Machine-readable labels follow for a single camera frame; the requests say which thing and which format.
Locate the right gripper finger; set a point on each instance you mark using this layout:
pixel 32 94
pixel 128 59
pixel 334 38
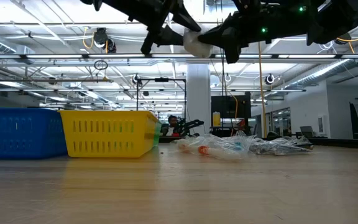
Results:
pixel 228 40
pixel 230 22

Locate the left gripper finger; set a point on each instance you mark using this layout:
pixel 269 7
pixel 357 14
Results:
pixel 166 37
pixel 183 18

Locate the bag of white cotton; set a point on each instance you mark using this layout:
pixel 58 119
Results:
pixel 197 48

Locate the bagged orange white toothbrush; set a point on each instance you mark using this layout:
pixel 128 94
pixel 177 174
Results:
pixel 216 152

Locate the bag of black items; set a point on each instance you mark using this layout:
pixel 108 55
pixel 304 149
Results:
pixel 278 148

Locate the black background robot arm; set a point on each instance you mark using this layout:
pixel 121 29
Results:
pixel 188 127

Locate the yellow canister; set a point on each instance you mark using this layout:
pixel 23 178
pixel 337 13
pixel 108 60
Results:
pixel 216 119

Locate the long overhead light bar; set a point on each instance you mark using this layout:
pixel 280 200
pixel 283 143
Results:
pixel 73 56

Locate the person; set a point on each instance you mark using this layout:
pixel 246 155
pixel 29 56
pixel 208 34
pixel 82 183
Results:
pixel 172 123

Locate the green plastic basket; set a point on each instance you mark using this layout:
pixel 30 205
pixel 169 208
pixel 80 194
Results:
pixel 158 133

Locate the yellow plastic basket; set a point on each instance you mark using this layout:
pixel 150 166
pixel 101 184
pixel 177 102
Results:
pixel 107 133

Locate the grey office chair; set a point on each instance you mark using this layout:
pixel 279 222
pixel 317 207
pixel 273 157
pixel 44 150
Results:
pixel 306 130

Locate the blue plastic basket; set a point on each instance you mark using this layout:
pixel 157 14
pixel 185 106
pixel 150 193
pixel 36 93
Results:
pixel 20 133

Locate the black background rig frame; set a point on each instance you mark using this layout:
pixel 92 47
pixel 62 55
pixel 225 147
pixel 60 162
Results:
pixel 162 79

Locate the black wall monitor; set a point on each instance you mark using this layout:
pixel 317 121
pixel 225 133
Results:
pixel 228 107

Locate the black metal table frame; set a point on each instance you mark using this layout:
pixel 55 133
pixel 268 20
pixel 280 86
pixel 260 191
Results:
pixel 346 143

